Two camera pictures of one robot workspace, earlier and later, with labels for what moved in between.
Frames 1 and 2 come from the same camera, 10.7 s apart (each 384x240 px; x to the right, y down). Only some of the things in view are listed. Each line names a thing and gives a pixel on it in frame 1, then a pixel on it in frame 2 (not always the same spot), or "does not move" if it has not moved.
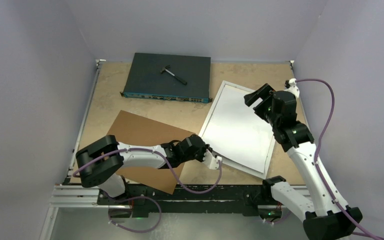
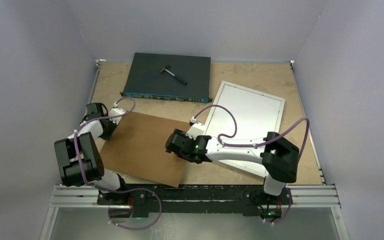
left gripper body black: [199, 155] to [109, 132]
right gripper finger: [265, 90] to [172, 142]
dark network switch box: [144, 80] does not move
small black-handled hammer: [164, 69] does not move
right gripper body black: [264, 110] to [183, 135]
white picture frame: [236, 132] does not move
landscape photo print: [236, 132] does not move
